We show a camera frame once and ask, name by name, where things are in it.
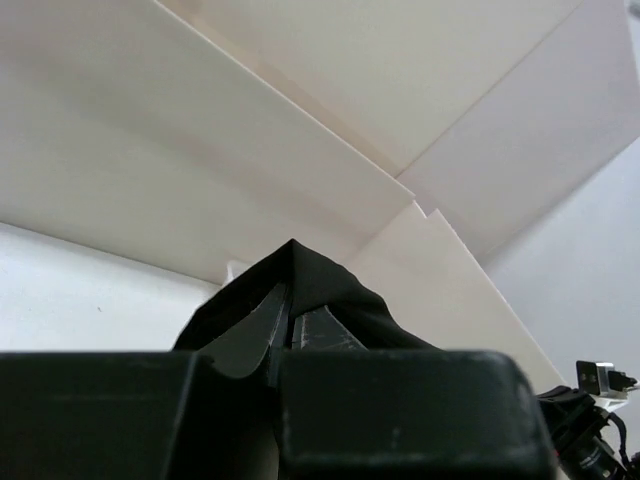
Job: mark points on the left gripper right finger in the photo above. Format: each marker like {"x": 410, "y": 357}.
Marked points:
{"x": 350, "y": 412}

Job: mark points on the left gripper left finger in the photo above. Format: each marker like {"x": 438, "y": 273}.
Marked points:
{"x": 229, "y": 411}

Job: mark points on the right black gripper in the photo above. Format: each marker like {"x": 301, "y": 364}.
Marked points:
{"x": 590, "y": 442}

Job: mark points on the black shorts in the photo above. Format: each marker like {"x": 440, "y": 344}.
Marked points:
{"x": 314, "y": 281}

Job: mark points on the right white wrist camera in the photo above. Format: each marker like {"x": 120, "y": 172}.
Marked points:
{"x": 609, "y": 387}

